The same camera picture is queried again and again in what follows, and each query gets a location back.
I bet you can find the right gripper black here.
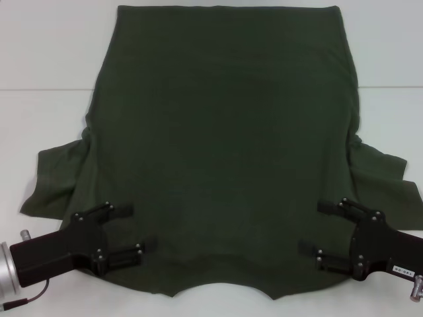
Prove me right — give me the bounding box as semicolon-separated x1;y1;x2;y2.
297;197;423;281

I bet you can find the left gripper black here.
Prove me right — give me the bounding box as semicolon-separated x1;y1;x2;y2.
9;201;158;288

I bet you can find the dark green t-shirt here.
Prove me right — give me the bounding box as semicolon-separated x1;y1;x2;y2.
18;3;423;301

